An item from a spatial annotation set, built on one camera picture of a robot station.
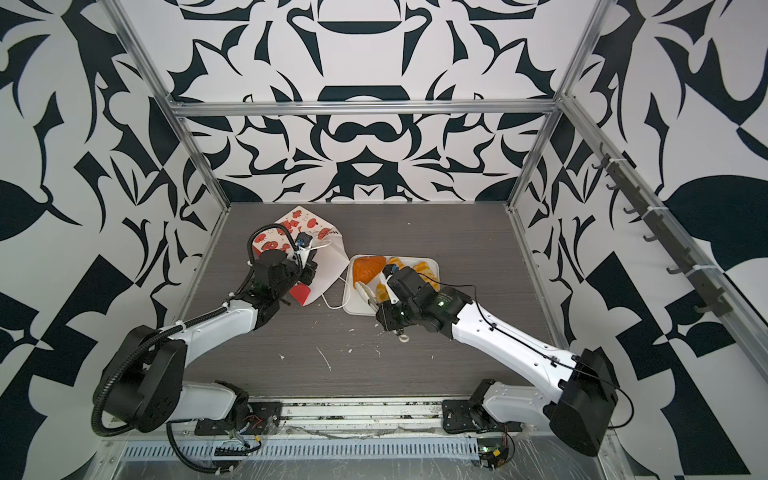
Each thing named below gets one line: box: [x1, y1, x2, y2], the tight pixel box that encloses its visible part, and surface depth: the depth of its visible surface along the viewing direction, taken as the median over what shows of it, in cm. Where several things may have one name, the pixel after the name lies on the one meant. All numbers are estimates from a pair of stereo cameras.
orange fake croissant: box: [352, 256, 386, 287], surface depth 100 cm
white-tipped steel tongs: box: [355, 272, 400, 311], surface depth 81 cm
